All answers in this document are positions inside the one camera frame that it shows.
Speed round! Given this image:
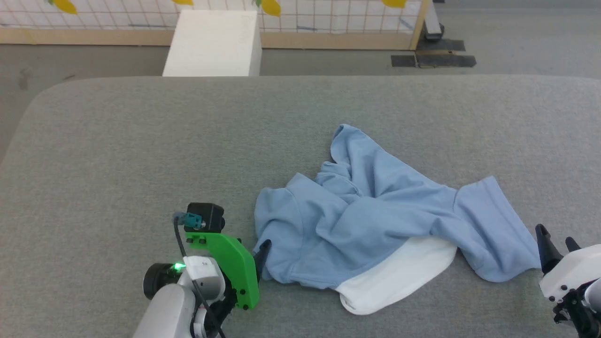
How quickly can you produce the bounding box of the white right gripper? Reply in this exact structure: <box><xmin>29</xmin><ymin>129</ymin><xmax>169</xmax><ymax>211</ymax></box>
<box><xmin>535</xmin><ymin>224</ymin><xmax>601</xmax><ymax>304</ymax></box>

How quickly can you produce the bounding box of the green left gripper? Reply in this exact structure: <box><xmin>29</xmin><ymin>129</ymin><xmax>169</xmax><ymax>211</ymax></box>
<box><xmin>185</xmin><ymin>232</ymin><xmax>272</xmax><ymax>311</ymax></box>

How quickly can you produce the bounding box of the light blue and white garment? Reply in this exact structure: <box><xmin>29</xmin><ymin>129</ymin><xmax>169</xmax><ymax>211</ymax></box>
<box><xmin>254</xmin><ymin>124</ymin><xmax>542</xmax><ymax>316</ymax></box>

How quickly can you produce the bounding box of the white rectangular box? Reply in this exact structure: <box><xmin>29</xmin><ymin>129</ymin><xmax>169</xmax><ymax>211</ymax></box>
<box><xmin>162</xmin><ymin>10</ymin><xmax>262</xmax><ymax>77</ymax></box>

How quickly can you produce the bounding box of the long black floor mat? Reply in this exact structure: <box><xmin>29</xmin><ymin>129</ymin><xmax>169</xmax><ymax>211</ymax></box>
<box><xmin>391</xmin><ymin>54</ymin><xmax>477</xmax><ymax>69</ymax></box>

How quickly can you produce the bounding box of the small black floor mat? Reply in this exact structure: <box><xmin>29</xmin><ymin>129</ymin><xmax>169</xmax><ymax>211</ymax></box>
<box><xmin>416</xmin><ymin>38</ymin><xmax>466</xmax><ymax>53</ymax></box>

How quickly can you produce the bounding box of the grey metal stand foot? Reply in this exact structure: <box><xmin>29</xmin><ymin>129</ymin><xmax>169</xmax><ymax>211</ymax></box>
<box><xmin>424</xmin><ymin>0</ymin><xmax>446</xmax><ymax>41</ymax></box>

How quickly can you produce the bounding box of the wooden framed grid fence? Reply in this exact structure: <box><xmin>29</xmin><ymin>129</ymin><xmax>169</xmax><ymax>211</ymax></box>
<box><xmin>0</xmin><ymin>0</ymin><xmax>432</xmax><ymax>51</ymax></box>

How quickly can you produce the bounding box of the black cable with teal plug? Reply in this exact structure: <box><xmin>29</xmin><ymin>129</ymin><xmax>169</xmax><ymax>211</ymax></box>
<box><xmin>172</xmin><ymin>212</ymin><xmax>227</xmax><ymax>338</ymax></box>

